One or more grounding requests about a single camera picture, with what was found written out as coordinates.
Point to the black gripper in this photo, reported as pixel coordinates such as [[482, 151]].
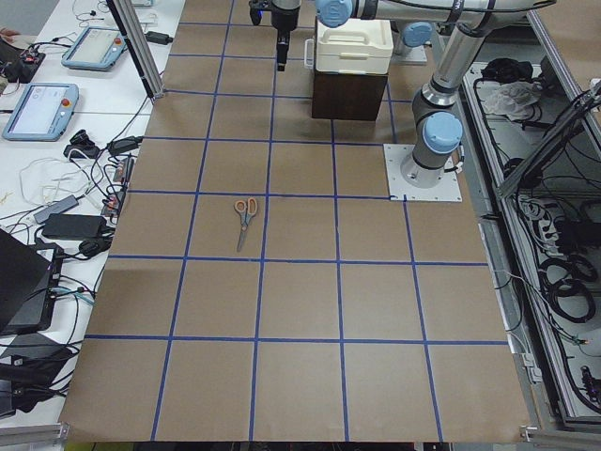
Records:
[[284, 19]]

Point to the white drawer handle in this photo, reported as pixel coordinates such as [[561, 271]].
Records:
[[308, 54]]

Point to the grey orange scissors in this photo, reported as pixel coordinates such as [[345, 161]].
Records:
[[247, 210]]

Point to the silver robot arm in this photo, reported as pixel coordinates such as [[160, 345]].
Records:
[[473, 21]]

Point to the dark wooden drawer cabinet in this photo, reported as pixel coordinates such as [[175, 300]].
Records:
[[347, 96]]

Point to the cream plastic tray lid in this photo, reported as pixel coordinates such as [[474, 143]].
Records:
[[356, 47]]

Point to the small black power brick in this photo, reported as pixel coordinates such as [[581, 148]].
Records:
[[158, 38]]

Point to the upper blue teach pendant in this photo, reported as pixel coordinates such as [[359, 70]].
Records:
[[97, 49]]

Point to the blue teach pendant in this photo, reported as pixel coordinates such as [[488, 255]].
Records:
[[42, 113], [97, 49]]

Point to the white crumpled cloth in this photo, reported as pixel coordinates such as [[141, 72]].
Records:
[[514, 100]]

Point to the lower blue teach pendant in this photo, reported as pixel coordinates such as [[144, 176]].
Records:
[[42, 113]]

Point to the black power adapter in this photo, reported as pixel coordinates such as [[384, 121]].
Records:
[[73, 226]]

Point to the black laptop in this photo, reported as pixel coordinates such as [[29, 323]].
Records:
[[29, 275]]

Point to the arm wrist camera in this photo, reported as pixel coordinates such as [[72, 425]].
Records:
[[256, 9]]

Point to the aluminium frame post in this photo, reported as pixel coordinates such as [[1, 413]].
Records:
[[128, 24]]

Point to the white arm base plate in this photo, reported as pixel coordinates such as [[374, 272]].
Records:
[[407, 181]]

